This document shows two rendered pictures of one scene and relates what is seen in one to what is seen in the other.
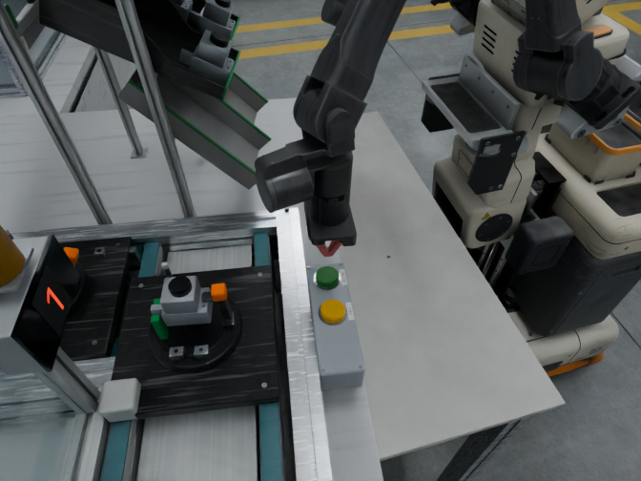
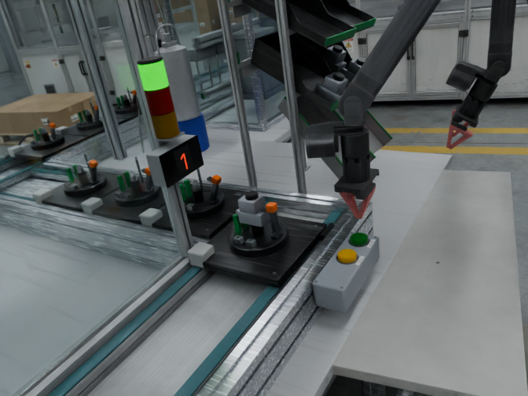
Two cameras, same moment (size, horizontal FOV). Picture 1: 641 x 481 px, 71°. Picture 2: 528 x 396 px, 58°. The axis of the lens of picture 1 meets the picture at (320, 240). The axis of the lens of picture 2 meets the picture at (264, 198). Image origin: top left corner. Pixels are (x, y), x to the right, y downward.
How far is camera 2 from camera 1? 58 cm
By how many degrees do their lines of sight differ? 39
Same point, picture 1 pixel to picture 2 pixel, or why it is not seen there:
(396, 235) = (456, 251)
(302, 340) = (316, 264)
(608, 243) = not seen: outside the picture
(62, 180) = not seen: hidden behind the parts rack
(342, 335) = (343, 270)
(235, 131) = not seen: hidden behind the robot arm
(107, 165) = (280, 170)
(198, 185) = (328, 191)
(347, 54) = (364, 67)
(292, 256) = (346, 225)
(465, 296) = (489, 306)
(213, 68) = (331, 93)
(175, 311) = (244, 210)
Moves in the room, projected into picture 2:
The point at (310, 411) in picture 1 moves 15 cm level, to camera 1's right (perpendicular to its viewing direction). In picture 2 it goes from (291, 295) to (360, 321)
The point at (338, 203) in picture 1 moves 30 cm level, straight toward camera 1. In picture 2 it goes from (353, 164) to (256, 233)
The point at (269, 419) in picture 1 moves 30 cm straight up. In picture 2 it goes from (267, 294) to (244, 159)
